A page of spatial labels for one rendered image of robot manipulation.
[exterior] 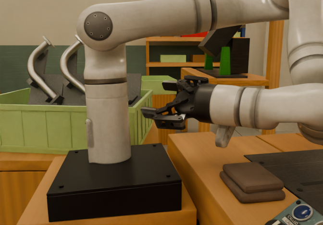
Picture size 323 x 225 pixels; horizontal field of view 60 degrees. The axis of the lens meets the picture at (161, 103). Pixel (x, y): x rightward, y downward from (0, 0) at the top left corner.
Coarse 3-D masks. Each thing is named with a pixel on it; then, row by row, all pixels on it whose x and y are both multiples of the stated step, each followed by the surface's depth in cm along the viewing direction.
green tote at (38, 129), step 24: (0, 96) 115; (24, 96) 132; (144, 96) 111; (0, 120) 96; (24, 120) 95; (48, 120) 94; (72, 120) 93; (144, 120) 110; (0, 144) 97; (24, 144) 96; (48, 144) 96; (72, 144) 95
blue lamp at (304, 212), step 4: (296, 208) 34; (300, 208) 34; (304, 208) 34; (308, 208) 33; (296, 212) 34; (300, 212) 33; (304, 212) 33; (308, 212) 33; (296, 216) 34; (300, 216) 33; (304, 216) 33
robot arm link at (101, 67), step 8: (88, 48) 62; (112, 48) 59; (120, 48) 63; (88, 56) 62; (96, 56) 62; (104, 56) 62; (112, 56) 62; (120, 56) 63; (88, 64) 61; (96, 64) 60; (104, 64) 60; (112, 64) 60; (120, 64) 61; (88, 72) 58; (96, 72) 57; (104, 72) 57; (112, 72) 58; (120, 72) 59; (88, 80) 58; (96, 80) 57; (104, 80) 57; (112, 80) 58; (120, 80) 59
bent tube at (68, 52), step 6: (78, 42) 117; (72, 48) 116; (78, 48) 118; (66, 54) 116; (60, 60) 116; (66, 60) 116; (60, 66) 115; (66, 66) 116; (66, 72) 115; (66, 78) 115; (72, 78) 114; (72, 84) 115; (78, 84) 114; (84, 90) 113
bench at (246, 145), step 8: (248, 136) 87; (256, 136) 87; (264, 136) 87; (272, 136) 87; (280, 136) 87; (288, 136) 87; (296, 136) 87; (232, 144) 79; (240, 144) 79; (248, 144) 79; (256, 144) 79; (264, 144) 79; (272, 144) 79; (280, 144) 79; (288, 144) 79; (296, 144) 79; (304, 144) 79; (312, 144) 79; (240, 152) 73; (248, 152) 73; (256, 152) 73; (264, 152) 73; (272, 152) 73
